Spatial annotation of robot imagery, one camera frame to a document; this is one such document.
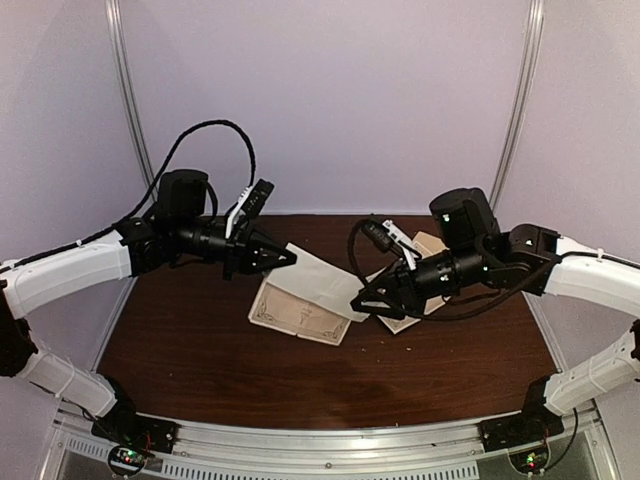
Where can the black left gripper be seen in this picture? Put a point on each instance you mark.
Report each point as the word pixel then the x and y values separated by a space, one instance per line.
pixel 246 256

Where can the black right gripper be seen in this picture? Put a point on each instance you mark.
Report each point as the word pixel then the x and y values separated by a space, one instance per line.
pixel 399 286

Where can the ornate letter sheet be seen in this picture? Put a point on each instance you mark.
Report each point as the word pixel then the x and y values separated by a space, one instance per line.
pixel 396 326
pixel 309 300

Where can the brown kraft envelope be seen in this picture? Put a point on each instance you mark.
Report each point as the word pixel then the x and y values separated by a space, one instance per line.
pixel 427 244

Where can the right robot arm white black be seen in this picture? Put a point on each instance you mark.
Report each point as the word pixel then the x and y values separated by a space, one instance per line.
pixel 528 258

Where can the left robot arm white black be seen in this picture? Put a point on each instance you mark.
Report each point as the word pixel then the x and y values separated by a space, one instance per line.
pixel 174 225

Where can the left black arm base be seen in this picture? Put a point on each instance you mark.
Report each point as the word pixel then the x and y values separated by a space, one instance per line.
pixel 124 425

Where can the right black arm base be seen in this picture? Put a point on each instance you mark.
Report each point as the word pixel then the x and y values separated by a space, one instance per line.
pixel 534 423

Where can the right round circuit board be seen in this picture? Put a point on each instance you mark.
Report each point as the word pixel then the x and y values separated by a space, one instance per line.
pixel 530 461

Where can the round circuit board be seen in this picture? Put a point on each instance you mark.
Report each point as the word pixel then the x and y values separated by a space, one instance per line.
pixel 124 461
pixel 530 461

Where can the left round circuit board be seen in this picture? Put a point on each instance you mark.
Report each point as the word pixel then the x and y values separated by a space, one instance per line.
pixel 124 461

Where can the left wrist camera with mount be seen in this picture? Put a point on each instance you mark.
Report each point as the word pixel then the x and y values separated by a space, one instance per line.
pixel 249 205

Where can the front aluminium slotted rail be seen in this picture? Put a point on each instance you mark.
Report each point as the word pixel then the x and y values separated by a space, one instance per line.
pixel 450 450

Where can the left aluminium frame post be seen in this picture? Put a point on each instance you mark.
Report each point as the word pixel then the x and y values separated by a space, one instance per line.
pixel 123 72

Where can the aluminium frame post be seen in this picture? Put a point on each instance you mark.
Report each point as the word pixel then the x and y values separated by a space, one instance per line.
pixel 123 72
pixel 532 39

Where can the right aluminium frame post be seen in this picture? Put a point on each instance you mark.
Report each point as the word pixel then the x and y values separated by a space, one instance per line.
pixel 532 39

